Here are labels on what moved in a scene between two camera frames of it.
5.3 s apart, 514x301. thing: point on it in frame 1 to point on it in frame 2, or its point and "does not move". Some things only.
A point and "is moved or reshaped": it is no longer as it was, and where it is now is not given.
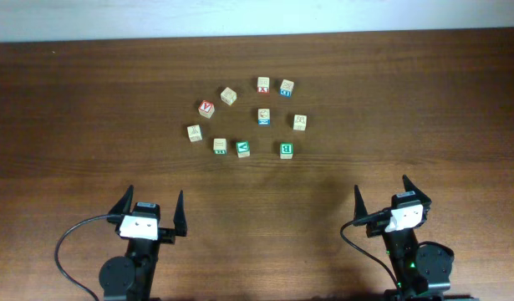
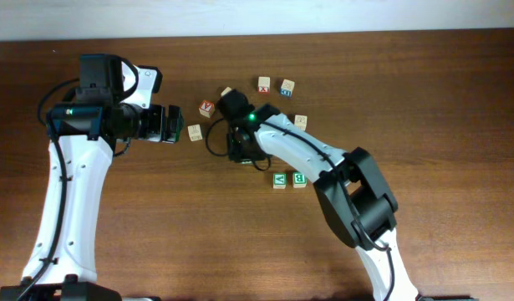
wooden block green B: [286, 150] is moved or reshaped
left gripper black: [165, 234] to [156, 132]
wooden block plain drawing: [194, 133] does not move
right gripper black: [375, 227] to [235, 156]
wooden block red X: [263, 85] does not move
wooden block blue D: [286, 88] does not move
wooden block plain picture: [299, 122] does not move
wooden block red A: [206, 109] does not move
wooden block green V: [243, 149] is moved or reshaped
